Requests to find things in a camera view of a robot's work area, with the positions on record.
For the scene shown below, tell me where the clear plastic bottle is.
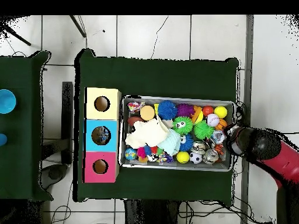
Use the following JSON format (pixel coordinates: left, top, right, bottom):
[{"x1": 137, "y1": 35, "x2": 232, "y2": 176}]
[
  {"x1": 212, "y1": 130, "x2": 227, "y2": 145},
  {"x1": 95, "y1": 128, "x2": 111, "y2": 144}
]

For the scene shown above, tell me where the clear mesh bin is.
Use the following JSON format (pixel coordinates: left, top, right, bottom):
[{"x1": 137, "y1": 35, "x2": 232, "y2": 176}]
[{"x1": 119, "y1": 95, "x2": 236, "y2": 173}]

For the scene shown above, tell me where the wooden box with three holes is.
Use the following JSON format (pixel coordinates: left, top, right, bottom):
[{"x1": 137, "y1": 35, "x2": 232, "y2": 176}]
[{"x1": 84, "y1": 87, "x2": 122, "y2": 184}]

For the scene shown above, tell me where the white baseball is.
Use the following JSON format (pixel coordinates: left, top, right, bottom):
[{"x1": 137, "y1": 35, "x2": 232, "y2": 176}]
[{"x1": 207, "y1": 113, "x2": 221, "y2": 127}]

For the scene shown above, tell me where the yellow ball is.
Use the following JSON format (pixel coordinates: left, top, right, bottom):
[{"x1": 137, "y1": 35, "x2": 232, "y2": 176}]
[
  {"x1": 214, "y1": 106, "x2": 229, "y2": 120},
  {"x1": 176, "y1": 151, "x2": 190, "y2": 164}
]

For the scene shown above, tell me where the green spiky ball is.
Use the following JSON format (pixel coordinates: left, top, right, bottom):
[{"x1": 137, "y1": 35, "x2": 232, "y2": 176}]
[{"x1": 193, "y1": 120, "x2": 215, "y2": 141}]

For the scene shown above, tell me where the green fuzzy ball with eyes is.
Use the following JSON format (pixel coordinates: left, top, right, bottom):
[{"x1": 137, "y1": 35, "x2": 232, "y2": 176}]
[{"x1": 172, "y1": 115, "x2": 193, "y2": 135}]

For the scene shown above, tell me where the purple spiky ball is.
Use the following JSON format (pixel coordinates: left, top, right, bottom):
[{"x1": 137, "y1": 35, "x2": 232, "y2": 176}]
[{"x1": 176, "y1": 103, "x2": 195, "y2": 118}]

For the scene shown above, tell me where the mint green knitted cloth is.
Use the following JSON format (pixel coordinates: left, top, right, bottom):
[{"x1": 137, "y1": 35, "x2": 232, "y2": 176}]
[{"x1": 158, "y1": 128, "x2": 182, "y2": 156}]

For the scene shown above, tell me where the blue spiky ball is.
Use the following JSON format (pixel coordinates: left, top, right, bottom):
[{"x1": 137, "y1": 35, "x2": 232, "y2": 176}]
[{"x1": 157, "y1": 100, "x2": 178, "y2": 121}]

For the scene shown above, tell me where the pale yellow knitted cloth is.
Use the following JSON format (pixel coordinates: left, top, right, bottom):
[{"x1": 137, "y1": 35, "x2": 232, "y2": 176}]
[{"x1": 124, "y1": 116, "x2": 170, "y2": 150}]

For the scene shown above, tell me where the orange round disc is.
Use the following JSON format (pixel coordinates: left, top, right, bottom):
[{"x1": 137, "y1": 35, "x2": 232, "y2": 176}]
[{"x1": 140, "y1": 104, "x2": 156, "y2": 121}]

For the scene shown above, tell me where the dark grey stand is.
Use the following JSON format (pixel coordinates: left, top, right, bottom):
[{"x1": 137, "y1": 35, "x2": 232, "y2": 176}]
[{"x1": 41, "y1": 81, "x2": 74, "y2": 192}]

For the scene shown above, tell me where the black stand leg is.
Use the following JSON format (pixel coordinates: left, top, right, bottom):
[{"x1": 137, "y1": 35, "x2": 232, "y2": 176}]
[
  {"x1": 69, "y1": 15, "x2": 88, "y2": 38},
  {"x1": 0, "y1": 20, "x2": 33, "y2": 47}
]

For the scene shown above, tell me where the dark green side table cloth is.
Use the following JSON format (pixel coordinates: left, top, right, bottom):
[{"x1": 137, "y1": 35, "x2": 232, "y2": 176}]
[{"x1": 0, "y1": 50, "x2": 51, "y2": 202}]

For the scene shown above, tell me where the blue round bowl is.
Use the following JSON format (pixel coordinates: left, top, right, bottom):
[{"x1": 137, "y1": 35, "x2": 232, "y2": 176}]
[{"x1": 0, "y1": 89, "x2": 18, "y2": 115}]

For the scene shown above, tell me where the black floor cable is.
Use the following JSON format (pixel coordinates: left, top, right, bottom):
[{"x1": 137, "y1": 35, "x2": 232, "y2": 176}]
[{"x1": 276, "y1": 129, "x2": 299, "y2": 137}]

